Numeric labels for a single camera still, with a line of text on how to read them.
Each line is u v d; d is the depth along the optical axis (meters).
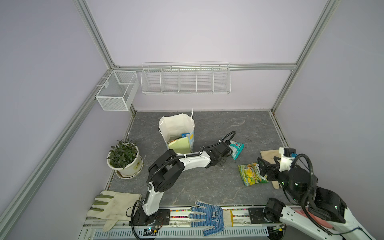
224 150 0.71
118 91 1.02
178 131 0.96
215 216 0.74
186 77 0.97
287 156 0.52
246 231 0.71
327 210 0.42
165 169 0.53
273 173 0.55
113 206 0.78
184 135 0.96
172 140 0.74
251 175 0.84
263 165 0.58
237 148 0.94
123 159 0.75
